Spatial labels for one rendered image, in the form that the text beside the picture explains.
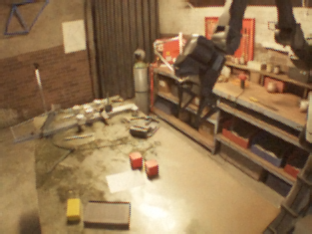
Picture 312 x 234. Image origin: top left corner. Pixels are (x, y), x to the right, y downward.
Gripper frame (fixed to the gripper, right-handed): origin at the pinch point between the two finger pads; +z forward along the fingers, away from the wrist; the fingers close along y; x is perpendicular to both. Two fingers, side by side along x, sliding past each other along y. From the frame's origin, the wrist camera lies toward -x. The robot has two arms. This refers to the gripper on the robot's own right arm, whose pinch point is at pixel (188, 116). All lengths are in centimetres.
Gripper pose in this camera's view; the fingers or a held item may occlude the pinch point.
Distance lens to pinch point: 57.4
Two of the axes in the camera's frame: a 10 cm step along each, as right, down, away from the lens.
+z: -4.3, 8.7, 2.2
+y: 3.7, 3.9, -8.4
